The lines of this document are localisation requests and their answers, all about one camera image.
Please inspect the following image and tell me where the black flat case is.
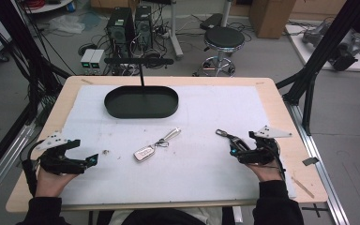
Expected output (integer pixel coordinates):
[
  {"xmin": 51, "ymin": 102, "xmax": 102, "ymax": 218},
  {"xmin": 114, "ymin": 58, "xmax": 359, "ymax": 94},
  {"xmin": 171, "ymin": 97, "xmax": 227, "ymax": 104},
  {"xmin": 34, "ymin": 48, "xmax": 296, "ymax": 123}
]
[{"xmin": 199, "ymin": 12, "xmax": 224, "ymax": 31}]

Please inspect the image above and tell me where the white table mat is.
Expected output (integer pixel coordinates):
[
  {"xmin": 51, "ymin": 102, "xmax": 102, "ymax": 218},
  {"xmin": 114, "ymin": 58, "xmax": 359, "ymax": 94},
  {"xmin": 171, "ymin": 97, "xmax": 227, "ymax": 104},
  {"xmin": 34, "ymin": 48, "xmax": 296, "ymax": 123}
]
[{"xmin": 59, "ymin": 83, "xmax": 297, "ymax": 206}]

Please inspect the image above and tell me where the grey machine on board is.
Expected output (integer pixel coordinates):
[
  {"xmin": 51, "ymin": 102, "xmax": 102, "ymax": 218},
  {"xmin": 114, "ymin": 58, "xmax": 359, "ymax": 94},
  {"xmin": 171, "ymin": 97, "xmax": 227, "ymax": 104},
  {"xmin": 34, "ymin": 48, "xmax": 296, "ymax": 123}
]
[{"xmin": 302, "ymin": 21, "xmax": 360, "ymax": 72}]

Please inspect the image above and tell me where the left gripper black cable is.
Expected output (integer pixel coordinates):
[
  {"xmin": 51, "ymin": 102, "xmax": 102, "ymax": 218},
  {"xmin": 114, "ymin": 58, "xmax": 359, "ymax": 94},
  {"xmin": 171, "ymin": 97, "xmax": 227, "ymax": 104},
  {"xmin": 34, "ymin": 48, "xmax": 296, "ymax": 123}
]
[{"xmin": 21, "ymin": 140, "xmax": 46, "ymax": 197}]

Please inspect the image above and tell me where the tangle of cables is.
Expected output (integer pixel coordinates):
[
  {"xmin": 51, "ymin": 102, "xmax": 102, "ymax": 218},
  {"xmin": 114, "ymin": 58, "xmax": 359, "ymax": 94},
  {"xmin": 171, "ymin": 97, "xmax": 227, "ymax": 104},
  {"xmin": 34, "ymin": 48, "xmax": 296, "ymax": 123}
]
[{"xmin": 151, "ymin": 4, "xmax": 173, "ymax": 48}]

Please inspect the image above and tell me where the clear plastic bag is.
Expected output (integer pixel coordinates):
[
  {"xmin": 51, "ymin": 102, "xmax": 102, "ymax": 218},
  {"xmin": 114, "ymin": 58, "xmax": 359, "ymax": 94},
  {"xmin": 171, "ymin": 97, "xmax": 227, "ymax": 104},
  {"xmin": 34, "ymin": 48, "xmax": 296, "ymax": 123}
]
[{"xmin": 47, "ymin": 14, "xmax": 86, "ymax": 35}]

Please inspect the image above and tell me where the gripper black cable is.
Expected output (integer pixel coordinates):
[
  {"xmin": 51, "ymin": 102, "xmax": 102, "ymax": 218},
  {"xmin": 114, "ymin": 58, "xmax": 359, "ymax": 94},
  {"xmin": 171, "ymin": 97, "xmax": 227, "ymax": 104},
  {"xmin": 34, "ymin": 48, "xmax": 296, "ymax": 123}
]
[
  {"xmin": 270, "ymin": 140, "xmax": 288, "ymax": 183},
  {"xmin": 21, "ymin": 140, "xmax": 46, "ymax": 197}
]

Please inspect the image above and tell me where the white power supply unit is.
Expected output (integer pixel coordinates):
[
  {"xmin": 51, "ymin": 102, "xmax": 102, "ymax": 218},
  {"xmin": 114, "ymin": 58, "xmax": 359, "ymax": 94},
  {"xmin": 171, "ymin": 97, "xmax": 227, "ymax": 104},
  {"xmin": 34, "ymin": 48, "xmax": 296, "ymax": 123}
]
[
  {"xmin": 80, "ymin": 48, "xmax": 97, "ymax": 76},
  {"xmin": 89, "ymin": 49, "xmax": 106, "ymax": 76}
]

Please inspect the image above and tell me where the black round stool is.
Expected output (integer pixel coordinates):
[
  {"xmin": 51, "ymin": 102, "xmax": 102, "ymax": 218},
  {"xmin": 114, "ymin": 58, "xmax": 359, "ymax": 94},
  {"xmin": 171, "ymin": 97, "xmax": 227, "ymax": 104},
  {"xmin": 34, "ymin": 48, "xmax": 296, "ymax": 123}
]
[{"xmin": 192, "ymin": 25, "xmax": 247, "ymax": 78}]

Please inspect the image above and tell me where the thin wooden stick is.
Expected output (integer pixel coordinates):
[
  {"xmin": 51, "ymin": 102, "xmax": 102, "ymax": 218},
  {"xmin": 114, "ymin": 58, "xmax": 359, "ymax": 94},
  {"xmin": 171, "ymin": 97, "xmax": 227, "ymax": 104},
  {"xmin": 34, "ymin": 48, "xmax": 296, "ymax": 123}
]
[{"xmin": 291, "ymin": 175, "xmax": 316, "ymax": 200}]

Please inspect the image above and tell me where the person's right hand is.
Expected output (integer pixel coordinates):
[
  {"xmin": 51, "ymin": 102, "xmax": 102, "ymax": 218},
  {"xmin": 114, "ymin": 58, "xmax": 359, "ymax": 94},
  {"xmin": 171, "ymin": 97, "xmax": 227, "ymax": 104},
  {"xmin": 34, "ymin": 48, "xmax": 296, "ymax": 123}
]
[{"xmin": 245, "ymin": 159, "xmax": 285, "ymax": 183}]

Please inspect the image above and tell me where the aluminium rail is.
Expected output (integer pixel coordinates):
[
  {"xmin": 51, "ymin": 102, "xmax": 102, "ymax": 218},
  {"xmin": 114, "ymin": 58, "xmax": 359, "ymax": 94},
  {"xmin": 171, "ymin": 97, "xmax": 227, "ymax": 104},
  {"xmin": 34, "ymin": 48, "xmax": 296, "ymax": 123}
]
[
  {"xmin": 0, "ymin": 123, "xmax": 36, "ymax": 209},
  {"xmin": 284, "ymin": 101, "xmax": 352, "ymax": 225}
]

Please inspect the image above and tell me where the black tape cross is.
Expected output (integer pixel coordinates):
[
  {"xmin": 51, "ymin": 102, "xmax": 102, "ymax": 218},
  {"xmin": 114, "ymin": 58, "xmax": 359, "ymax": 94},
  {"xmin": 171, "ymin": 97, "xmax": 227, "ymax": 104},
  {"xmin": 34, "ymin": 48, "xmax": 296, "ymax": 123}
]
[{"xmin": 301, "ymin": 202, "xmax": 330, "ymax": 218}]

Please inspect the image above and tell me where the person's body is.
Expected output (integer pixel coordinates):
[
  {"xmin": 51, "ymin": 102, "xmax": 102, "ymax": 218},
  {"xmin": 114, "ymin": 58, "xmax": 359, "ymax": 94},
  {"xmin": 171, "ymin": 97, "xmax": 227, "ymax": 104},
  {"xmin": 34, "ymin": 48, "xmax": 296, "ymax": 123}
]
[{"xmin": 107, "ymin": 207, "xmax": 236, "ymax": 225}]

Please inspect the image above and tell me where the black oval tray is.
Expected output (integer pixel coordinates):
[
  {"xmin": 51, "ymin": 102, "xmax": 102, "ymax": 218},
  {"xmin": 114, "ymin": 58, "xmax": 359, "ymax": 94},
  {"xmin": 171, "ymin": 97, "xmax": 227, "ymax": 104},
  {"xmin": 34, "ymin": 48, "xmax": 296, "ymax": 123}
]
[{"xmin": 103, "ymin": 84, "xmax": 180, "ymax": 120}]

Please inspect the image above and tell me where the white desk leg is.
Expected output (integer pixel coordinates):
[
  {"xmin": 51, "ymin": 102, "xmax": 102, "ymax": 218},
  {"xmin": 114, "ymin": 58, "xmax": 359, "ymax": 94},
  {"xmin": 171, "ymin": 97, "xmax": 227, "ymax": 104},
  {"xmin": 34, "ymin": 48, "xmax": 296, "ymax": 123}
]
[{"xmin": 168, "ymin": 0, "xmax": 185, "ymax": 61}]

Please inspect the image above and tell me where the black metal frame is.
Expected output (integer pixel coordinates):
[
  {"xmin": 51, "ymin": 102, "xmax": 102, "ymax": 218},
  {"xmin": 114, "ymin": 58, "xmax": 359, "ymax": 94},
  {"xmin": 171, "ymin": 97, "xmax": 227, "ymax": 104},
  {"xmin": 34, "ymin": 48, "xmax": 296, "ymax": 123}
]
[
  {"xmin": 0, "ymin": 0, "xmax": 73, "ymax": 186},
  {"xmin": 276, "ymin": 0, "xmax": 360, "ymax": 137}
]

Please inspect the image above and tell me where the person's left hand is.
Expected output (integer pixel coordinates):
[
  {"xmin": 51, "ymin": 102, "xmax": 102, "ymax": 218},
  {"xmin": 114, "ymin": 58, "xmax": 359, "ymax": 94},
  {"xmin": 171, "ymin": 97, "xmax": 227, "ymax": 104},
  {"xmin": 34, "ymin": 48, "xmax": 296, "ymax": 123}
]
[{"xmin": 35, "ymin": 167, "xmax": 80, "ymax": 199}]

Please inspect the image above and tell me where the large black computer tower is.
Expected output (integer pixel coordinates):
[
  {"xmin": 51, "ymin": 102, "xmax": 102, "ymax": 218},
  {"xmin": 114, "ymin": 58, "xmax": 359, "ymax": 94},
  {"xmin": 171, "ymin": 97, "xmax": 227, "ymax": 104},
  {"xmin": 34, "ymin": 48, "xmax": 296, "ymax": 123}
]
[{"xmin": 105, "ymin": 7, "xmax": 136, "ymax": 59}]

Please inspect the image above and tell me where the black T-shaped key stand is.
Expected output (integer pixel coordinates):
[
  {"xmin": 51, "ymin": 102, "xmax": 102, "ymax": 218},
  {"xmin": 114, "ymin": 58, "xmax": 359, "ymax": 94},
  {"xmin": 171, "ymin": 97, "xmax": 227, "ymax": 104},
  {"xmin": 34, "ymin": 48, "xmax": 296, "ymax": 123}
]
[{"xmin": 103, "ymin": 56, "xmax": 175, "ymax": 90}]

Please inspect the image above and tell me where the black tape piece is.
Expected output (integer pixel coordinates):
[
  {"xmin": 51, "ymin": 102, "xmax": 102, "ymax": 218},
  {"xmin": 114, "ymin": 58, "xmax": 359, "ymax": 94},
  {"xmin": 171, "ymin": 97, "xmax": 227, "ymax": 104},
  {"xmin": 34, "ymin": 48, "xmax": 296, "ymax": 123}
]
[{"xmin": 302, "ymin": 157, "xmax": 321, "ymax": 167}]

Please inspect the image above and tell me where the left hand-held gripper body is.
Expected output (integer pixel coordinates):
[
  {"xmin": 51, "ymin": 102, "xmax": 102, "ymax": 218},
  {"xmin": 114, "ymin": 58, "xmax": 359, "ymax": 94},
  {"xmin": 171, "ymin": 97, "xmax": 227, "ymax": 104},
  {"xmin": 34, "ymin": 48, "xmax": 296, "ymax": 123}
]
[{"xmin": 36, "ymin": 129, "xmax": 87, "ymax": 175}]

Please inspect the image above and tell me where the slim black computer tower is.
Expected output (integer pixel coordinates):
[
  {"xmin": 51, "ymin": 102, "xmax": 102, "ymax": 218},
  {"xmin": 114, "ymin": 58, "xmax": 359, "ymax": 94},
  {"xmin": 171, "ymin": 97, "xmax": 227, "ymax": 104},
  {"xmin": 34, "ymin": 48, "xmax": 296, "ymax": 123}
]
[{"xmin": 134, "ymin": 5, "xmax": 153, "ymax": 52}]

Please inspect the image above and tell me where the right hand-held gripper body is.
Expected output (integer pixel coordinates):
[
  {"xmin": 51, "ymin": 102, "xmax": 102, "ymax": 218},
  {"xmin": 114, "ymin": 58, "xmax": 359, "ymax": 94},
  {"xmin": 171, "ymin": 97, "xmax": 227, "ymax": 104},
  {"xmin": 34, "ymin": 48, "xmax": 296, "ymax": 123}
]
[{"xmin": 237, "ymin": 125, "xmax": 293, "ymax": 166}]

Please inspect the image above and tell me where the white round table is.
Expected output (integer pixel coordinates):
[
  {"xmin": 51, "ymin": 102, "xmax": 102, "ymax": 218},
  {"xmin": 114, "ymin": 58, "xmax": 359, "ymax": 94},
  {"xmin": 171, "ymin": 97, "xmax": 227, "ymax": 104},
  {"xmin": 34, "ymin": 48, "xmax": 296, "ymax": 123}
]
[{"xmin": 21, "ymin": 0, "xmax": 75, "ymax": 15}]

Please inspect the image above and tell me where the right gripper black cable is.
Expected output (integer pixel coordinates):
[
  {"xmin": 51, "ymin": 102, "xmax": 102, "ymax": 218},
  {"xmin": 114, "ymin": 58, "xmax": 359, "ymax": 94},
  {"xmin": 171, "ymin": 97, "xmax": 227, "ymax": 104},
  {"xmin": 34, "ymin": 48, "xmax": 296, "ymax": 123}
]
[{"xmin": 270, "ymin": 140, "xmax": 288, "ymax": 183}]

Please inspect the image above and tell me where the cardboard box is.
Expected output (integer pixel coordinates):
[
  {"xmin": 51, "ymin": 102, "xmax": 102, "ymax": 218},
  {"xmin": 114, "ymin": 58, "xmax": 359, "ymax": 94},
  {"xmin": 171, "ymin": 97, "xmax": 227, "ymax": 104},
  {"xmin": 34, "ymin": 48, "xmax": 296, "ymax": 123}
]
[{"xmin": 248, "ymin": 0, "xmax": 297, "ymax": 40}]

